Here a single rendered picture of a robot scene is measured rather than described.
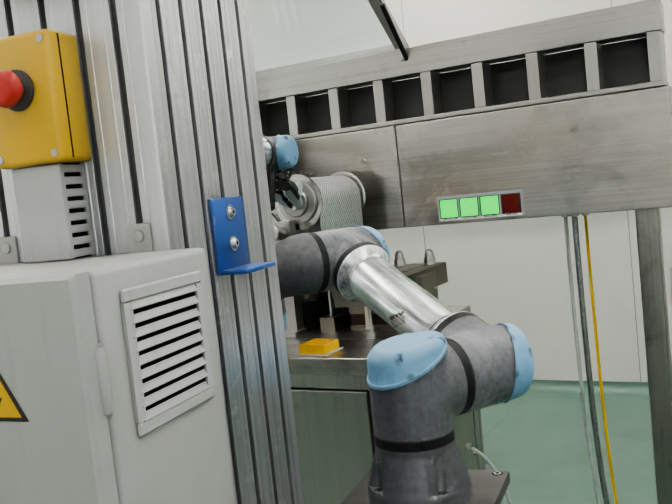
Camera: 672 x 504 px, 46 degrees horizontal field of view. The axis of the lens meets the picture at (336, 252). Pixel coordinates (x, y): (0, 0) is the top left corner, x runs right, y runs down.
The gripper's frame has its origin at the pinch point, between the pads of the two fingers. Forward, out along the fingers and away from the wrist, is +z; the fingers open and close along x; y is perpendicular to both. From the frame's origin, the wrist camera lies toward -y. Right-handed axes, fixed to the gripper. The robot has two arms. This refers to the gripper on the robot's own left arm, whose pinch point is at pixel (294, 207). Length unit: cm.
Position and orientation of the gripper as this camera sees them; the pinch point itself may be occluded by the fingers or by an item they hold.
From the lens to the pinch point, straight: 209.2
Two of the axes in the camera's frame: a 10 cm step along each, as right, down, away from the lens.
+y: 2.3, -8.4, 5.0
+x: -8.7, 0.5, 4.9
